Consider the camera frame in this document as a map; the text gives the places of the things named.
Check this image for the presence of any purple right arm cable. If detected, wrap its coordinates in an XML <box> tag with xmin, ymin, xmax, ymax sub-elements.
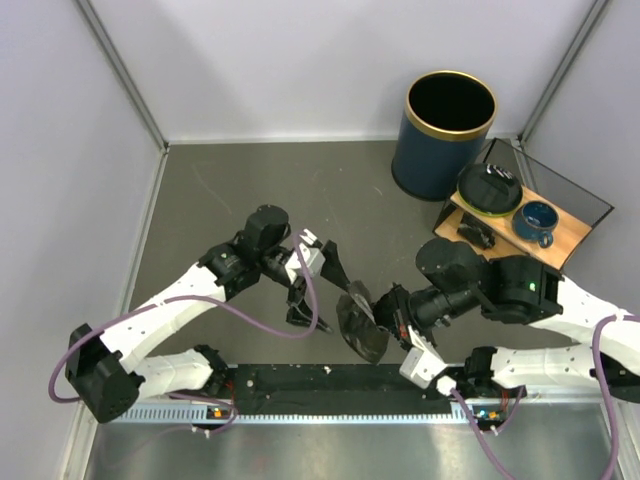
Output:
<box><xmin>449</xmin><ymin>314</ymin><xmax>640</xmax><ymax>480</ymax></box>

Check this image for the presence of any aluminium frame rail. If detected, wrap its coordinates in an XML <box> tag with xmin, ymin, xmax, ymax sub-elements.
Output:
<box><xmin>66</xmin><ymin>350</ymin><xmax>639</xmax><ymax>422</ymax></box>

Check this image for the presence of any black round plate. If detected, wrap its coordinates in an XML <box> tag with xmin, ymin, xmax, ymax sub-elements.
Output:
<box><xmin>456</xmin><ymin>163</ymin><xmax>523</xmax><ymax>217</ymax></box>

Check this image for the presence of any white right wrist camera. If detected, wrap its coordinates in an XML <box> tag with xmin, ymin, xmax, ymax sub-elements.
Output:
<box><xmin>399</xmin><ymin>326</ymin><xmax>456</xmax><ymax>396</ymax></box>

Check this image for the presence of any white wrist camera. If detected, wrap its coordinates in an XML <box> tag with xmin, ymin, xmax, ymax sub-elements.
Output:
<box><xmin>399</xmin><ymin>326</ymin><xmax>456</xmax><ymax>396</ymax></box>
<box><xmin>284</xmin><ymin>229</ymin><xmax>324</xmax><ymax>284</ymax></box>

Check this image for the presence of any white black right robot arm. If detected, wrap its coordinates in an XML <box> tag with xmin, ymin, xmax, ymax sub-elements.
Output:
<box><xmin>373</xmin><ymin>238</ymin><xmax>639</xmax><ymax>403</ymax></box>

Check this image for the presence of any black trash bag roll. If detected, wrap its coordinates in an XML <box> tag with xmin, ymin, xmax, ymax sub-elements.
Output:
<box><xmin>457</xmin><ymin>212</ymin><xmax>495</xmax><ymax>250</ymax></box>

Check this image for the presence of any dark blue gold-rimmed trash bin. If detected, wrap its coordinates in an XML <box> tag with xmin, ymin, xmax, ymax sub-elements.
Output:
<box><xmin>391</xmin><ymin>70</ymin><xmax>497</xmax><ymax>201</ymax></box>

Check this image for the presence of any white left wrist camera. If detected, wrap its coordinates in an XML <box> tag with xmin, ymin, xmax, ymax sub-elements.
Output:
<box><xmin>284</xmin><ymin>229</ymin><xmax>324</xmax><ymax>284</ymax></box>

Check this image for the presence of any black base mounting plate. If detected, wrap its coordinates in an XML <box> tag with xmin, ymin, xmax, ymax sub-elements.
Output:
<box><xmin>199</xmin><ymin>363</ymin><xmax>501</xmax><ymax>415</ymax></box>

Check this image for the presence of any grey slotted cable duct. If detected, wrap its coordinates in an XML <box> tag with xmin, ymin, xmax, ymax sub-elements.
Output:
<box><xmin>113</xmin><ymin>401</ymin><xmax>467</xmax><ymax>425</ymax></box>

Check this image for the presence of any blue ceramic mug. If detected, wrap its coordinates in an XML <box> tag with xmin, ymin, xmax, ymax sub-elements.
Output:
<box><xmin>511</xmin><ymin>201</ymin><xmax>559</xmax><ymax>248</ymax></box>

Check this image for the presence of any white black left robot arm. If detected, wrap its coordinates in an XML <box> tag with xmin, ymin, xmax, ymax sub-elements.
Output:
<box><xmin>56</xmin><ymin>205</ymin><xmax>350</xmax><ymax>423</ymax></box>

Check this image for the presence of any wooden shelf with glass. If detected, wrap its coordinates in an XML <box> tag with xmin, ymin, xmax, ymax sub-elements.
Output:
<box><xmin>433</xmin><ymin>139</ymin><xmax>614</xmax><ymax>270</ymax></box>

